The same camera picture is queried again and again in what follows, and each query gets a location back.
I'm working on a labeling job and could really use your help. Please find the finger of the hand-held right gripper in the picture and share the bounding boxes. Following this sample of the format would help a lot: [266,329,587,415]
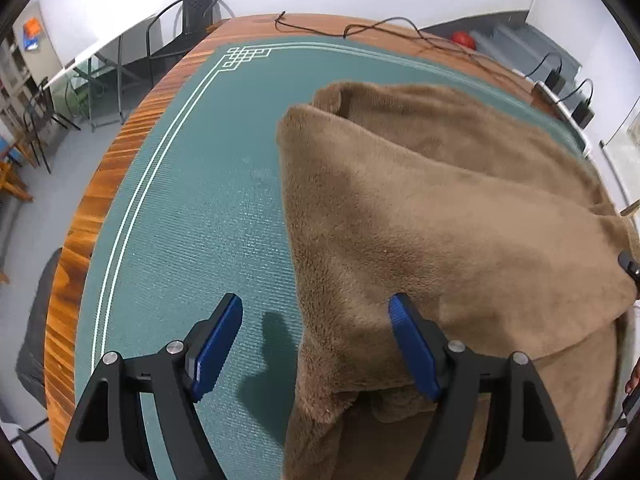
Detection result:
[618,251,640,287]

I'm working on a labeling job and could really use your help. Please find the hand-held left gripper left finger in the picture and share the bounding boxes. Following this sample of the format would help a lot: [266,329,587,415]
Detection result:
[54,293,244,480]

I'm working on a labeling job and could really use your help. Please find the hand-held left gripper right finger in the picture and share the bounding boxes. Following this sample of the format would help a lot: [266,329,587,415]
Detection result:
[388,292,578,480]

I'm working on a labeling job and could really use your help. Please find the brown fleece cloth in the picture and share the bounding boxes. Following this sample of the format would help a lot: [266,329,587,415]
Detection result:
[276,80,640,480]

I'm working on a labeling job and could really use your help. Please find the hanging scroll painting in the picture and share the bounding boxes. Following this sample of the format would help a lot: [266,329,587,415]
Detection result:
[599,105,640,221]

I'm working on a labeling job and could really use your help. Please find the green table mat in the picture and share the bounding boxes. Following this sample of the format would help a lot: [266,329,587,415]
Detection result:
[74,41,592,480]

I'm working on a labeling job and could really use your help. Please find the black power adapter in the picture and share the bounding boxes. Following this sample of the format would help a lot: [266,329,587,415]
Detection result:
[570,100,597,129]
[544,67,567,94]

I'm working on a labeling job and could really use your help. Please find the white power strip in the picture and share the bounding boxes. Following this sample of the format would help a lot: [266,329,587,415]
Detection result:
[531,80,594,157]

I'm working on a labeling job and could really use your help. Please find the grey steps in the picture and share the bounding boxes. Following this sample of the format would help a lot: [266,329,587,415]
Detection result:
[469,22,584,82]

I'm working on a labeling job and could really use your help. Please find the glass top table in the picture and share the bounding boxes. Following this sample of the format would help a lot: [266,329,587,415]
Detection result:
[49,15,162,132]

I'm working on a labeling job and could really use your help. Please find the beige glass-door cabinet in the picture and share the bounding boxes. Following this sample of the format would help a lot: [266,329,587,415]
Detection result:
[0,0,67,137]

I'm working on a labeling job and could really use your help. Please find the black metal chair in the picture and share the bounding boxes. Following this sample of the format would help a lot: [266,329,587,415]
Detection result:
[144,0,222,62]

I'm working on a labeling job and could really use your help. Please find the orange blue sign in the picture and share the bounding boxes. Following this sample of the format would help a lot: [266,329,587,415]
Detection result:
[22,17,44,54]

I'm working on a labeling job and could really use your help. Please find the black adapter cable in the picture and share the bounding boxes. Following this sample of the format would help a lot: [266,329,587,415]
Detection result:
[569,78,595,107]
[531,51,564,82]

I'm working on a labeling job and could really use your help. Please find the long black table cable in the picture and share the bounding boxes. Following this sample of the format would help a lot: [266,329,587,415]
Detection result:
[274,11,534,82]

